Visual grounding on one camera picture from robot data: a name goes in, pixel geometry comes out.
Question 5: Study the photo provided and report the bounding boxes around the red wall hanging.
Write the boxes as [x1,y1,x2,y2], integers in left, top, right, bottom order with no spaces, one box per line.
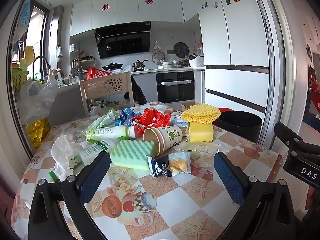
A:
[306,42,320,115]

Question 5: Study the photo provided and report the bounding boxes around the white wall cabinets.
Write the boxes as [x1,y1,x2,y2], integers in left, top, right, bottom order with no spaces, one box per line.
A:
[70,0,185,37]

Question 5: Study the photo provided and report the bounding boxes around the translucent plastic bag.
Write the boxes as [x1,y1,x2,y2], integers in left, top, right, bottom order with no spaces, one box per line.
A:
[19,80,59,125]

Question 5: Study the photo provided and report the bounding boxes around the yellow sponge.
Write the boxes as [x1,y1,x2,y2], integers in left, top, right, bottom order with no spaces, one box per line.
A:
[189,121,214,143]

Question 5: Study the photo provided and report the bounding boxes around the white rice cooker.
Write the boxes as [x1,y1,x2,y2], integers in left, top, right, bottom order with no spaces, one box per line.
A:
[189,54,205,67]

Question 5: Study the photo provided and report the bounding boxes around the yellow foam fruit net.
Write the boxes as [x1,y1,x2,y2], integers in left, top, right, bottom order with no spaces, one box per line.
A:
[181,103,222,125]

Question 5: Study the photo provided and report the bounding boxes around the red snack bag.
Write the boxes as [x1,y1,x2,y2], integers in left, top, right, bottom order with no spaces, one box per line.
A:
[131,109,172,135]

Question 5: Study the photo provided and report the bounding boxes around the white towel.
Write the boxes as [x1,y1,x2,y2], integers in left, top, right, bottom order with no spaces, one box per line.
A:
[161,79,192,85]

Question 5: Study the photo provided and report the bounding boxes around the blue cracker packet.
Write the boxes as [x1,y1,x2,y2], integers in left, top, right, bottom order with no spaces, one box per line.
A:
[146,152,192,178]

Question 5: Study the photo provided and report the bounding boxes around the round metal steamer rack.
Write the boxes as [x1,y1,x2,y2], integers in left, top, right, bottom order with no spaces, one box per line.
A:
[152,51,164,64]

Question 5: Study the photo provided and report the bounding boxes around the person's right hand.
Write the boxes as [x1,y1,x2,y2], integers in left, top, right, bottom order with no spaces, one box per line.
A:
[306,187,317,210]

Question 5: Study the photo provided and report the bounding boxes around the clear crumpled plastic bag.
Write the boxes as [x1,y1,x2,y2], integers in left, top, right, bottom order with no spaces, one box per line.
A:
[110,65,132,73]

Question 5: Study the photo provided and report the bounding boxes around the small cardboard box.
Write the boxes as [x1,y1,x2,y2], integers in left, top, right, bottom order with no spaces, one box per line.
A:
[180,101,200,112]

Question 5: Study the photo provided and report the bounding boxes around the black trash bin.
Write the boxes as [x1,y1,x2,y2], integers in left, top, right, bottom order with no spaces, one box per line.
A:
[215,110,262,144]

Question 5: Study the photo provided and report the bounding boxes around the steel cooking pot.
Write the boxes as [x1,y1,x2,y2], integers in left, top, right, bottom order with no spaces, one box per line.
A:
[132,59,148,69]

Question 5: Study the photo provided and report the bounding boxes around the green plastic milk bottle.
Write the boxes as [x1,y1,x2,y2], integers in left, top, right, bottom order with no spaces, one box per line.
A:
[85,126,137,142]

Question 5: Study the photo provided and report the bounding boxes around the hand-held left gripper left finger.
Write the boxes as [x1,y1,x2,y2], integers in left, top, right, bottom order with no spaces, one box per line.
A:
[28,151,111,240]

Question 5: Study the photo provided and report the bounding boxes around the black built-in oven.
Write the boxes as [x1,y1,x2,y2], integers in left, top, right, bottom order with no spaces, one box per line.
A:
[155,71,195,104]

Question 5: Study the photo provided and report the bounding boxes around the grey kitchen base cabinet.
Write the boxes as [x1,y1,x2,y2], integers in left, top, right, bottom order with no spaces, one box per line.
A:
[49,69,205,128]

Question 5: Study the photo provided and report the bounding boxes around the black arched faucet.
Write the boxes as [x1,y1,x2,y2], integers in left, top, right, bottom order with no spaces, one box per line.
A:
[32,56,52,79]

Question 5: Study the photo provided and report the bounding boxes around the green-capped juice bottle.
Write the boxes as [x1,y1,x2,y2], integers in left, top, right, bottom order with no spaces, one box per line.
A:
[75,136,125,165]

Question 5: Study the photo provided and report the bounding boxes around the printed paper cup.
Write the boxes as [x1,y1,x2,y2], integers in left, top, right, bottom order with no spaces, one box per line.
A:
[143,125,187,157]

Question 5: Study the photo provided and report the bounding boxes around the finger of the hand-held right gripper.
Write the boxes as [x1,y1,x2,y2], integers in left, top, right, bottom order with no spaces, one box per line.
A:
[274,122,312,152]

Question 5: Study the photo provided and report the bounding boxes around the black range hood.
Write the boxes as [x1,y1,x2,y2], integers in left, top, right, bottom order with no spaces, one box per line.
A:
[94,22,152,60]

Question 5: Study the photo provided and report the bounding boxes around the white and blue carton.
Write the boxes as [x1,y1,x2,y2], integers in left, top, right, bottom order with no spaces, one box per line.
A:
[172,115,189,127]

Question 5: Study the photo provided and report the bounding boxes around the pale green plastic bag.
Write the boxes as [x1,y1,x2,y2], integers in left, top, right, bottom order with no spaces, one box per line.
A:
[89,109,119,130]

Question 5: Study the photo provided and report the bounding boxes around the green egg-crate foam sponge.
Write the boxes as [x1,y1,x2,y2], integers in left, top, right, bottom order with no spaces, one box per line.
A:
[110,139,155,171]

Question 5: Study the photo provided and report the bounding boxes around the beige perforated plastic shelf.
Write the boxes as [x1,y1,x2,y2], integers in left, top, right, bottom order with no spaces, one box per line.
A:
[79,72,135,117]

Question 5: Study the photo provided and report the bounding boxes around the plastic bag of vegetables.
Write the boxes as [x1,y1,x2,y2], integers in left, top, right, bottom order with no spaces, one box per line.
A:
[90,100,130,115]

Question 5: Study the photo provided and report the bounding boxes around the round black tray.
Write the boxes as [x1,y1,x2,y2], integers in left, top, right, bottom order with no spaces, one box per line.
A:
[174,42,191,57]

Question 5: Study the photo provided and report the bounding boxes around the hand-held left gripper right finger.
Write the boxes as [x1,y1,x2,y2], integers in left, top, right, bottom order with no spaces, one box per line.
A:
[214,151,297,240]

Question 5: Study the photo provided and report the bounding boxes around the gold foil bag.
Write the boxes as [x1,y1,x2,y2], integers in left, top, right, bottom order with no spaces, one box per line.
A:
[26,118,52,149]

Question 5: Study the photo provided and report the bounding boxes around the yellow-green plastic basket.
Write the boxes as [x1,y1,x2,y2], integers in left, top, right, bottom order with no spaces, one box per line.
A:
[11,66,29,93]

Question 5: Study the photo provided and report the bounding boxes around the white refrigerator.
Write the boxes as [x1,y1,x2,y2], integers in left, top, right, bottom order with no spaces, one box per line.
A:
[199,0,272,128]

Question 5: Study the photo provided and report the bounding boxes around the dark clothing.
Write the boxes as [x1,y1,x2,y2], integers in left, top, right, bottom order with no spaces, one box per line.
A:
[125,76,148,105]

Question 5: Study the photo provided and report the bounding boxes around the red plastic basket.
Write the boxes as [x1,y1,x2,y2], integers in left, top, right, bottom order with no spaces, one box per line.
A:
[86,68,110,81]

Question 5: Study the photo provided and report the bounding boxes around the clear plastic wrapper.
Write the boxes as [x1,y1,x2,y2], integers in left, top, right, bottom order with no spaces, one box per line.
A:
[179,141,220,165]

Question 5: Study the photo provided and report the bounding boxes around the black wok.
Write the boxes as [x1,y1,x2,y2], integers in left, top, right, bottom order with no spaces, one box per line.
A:
[102,62,123,71]

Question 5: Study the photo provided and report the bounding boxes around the blue plastic bag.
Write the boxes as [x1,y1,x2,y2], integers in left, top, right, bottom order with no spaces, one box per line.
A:
[115,108,139,127]

